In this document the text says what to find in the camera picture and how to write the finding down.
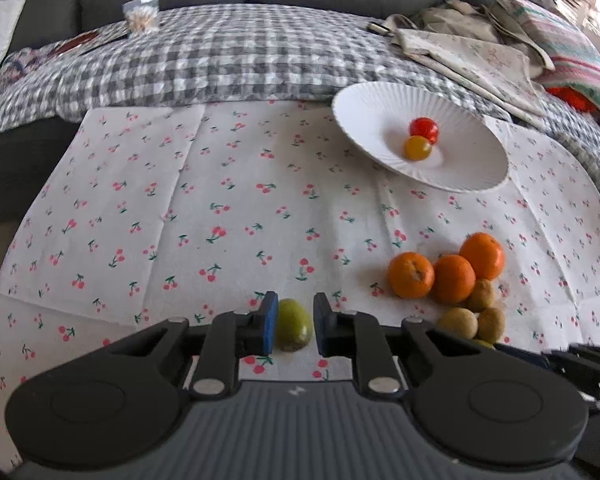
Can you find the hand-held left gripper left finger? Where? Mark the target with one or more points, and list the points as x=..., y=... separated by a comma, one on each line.
x=269, y=325

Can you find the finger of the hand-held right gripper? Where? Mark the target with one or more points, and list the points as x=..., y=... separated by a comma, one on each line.
x=565, y=365

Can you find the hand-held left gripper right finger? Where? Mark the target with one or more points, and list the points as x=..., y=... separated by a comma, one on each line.
x=321, y=325

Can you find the small green fruit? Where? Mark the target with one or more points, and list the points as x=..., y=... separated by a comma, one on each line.
x=294, y=325

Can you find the small brownish fruit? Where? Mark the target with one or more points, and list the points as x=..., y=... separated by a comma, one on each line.
x=481, y=294
x=458, y=323
x=491, y=323

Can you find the blemished orange mandarin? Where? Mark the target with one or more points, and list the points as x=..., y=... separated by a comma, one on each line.
x=410, y=275

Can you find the yellow cherry tomato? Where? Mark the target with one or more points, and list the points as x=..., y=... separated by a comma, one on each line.
x=418, y=148

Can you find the white ribbed plate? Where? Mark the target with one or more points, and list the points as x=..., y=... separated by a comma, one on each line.
x=375, y=130

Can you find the red cherry tomato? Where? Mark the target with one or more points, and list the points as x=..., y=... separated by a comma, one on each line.
x=425, y=129

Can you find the cherry print tablecloth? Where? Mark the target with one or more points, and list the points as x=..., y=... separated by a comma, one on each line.
x=230, y=185

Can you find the grey checkered blanket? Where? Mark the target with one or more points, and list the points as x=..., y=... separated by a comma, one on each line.
x=230, y=60

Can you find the orange fuzzy cloth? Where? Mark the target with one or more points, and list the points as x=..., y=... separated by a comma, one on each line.
x=570, y=96

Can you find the folded floral cloth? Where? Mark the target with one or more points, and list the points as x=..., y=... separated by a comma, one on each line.
x=480, y=60

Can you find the striped colourful cushion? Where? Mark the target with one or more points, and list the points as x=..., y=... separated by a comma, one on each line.
x=570, y=45

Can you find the black pen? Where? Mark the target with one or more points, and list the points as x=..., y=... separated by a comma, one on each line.
x=107, y=44

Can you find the bag of cotton swabs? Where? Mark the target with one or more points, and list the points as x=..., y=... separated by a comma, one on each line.
x=141, y=16

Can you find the beige cloth bag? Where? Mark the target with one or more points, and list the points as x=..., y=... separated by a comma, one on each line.
x=460, y=15

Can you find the red oval object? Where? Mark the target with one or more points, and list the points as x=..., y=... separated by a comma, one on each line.
x=75, y=42

